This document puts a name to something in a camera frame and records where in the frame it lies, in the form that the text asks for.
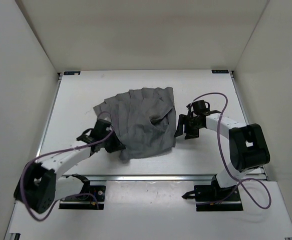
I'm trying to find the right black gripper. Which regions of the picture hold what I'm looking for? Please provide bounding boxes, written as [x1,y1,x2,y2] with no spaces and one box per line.
[175,114,203,140]

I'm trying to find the grey pleated skirt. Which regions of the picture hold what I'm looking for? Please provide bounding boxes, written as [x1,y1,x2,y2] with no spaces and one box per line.
[93,87,177,161]

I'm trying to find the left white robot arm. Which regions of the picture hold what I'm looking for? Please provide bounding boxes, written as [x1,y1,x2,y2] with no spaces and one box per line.
[14,119,125,214]

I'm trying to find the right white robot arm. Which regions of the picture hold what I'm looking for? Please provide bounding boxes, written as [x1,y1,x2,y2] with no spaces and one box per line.
[175,110,270,202]

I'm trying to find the right blue corner label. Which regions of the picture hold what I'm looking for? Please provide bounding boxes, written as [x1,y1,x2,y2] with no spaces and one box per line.
[211,69,229,74]

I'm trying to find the blue corner label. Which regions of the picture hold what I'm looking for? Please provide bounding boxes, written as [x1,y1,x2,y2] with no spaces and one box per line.
[211,69,229,74]
[63,71,81,76]

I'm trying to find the left blue corner label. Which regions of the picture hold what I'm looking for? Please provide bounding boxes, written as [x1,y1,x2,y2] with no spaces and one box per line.
[63,71,81,76]

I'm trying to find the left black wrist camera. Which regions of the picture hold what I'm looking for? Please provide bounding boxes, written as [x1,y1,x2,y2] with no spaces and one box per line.
[94,119,111,137]

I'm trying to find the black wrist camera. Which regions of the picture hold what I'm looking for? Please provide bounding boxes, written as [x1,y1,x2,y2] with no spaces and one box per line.
[192,100,210,116]
[94,119,111,137]

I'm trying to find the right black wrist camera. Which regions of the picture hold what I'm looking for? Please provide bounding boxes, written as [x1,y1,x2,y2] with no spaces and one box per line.
[192,100,210,116]

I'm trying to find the aluminium rail table front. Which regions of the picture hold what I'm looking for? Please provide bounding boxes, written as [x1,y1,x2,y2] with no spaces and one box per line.
[60,174,268,183]

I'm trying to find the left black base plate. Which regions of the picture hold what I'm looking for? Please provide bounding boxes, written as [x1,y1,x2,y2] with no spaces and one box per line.
[59,174,106,211]

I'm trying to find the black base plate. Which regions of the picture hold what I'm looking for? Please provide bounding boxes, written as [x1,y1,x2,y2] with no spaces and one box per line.
[59,174,106,211]
[194,185,243,212]

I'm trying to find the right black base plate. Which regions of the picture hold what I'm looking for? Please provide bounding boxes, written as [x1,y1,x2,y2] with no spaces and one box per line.
[194,185,243,212]

